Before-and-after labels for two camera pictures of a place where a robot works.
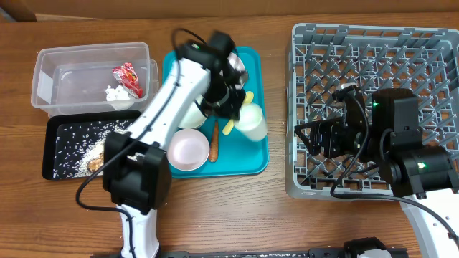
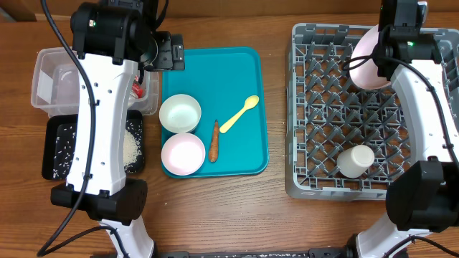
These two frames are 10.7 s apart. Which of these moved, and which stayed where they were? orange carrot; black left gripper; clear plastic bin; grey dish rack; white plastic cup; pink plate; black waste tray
Moved: white plastic cup; black left gripper; pink plate
Stayed: orange carrot; grey dish rack; black waste tray; clear plastic bin
